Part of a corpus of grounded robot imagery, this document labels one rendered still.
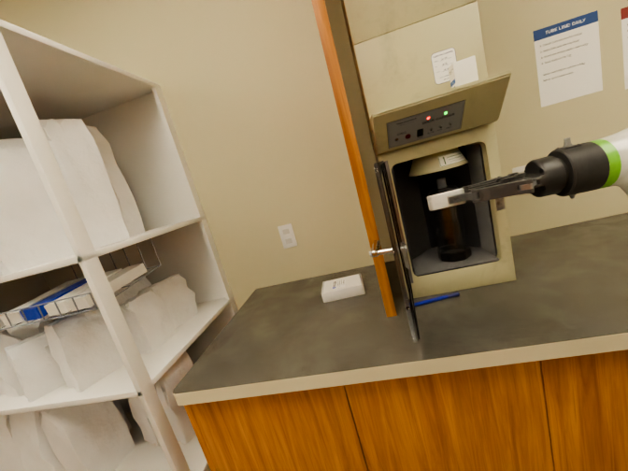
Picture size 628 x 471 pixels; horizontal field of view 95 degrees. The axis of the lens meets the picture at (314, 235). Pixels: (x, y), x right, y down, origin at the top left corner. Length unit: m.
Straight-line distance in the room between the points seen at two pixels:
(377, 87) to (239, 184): 0.79
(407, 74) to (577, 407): 0.91
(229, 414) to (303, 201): 0.87
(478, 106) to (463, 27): 0.22
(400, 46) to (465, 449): 1.06
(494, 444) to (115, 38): 2.02
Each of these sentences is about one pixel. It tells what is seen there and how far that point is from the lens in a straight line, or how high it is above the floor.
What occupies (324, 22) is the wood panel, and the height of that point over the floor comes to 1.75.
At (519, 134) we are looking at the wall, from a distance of 1.48.
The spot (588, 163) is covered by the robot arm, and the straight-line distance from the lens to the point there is 0.72.
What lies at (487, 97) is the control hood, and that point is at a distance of 0.88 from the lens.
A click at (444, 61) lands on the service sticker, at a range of 0.96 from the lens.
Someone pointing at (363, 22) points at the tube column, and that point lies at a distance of 0.97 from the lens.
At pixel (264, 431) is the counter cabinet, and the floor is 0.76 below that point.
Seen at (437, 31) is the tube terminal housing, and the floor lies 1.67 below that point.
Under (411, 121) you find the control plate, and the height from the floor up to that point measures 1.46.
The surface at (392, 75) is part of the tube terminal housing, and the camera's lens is 0.93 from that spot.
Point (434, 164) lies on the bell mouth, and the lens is 0.95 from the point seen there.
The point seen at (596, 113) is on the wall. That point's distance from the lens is 1.62.
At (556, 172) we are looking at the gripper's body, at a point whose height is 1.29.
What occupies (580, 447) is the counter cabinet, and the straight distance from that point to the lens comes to 1.05.
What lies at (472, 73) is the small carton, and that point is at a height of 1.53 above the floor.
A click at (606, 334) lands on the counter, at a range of 0.85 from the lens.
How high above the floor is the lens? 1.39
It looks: 11 degrees down
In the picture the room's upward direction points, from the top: 15 degrees counter-clockwise
